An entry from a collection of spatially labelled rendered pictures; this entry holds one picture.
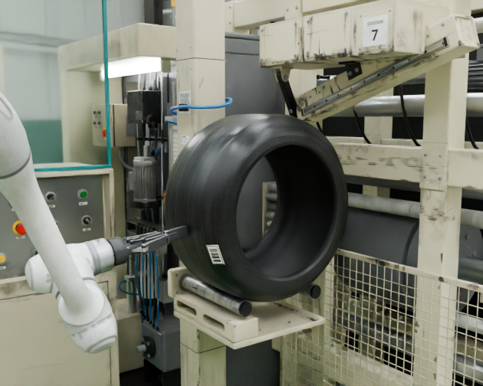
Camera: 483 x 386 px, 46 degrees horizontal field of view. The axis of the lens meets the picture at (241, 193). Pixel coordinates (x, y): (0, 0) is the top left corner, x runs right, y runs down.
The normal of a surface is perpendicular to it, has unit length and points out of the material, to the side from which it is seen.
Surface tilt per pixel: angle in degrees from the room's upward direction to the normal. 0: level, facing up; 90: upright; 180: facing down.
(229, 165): 64
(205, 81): 90
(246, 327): 90
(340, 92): 90
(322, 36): 90
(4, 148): 124
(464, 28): 72
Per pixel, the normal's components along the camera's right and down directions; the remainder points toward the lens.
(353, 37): -0.81, 0.07
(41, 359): 0.58, 0.11
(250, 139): 0.07, -0.51
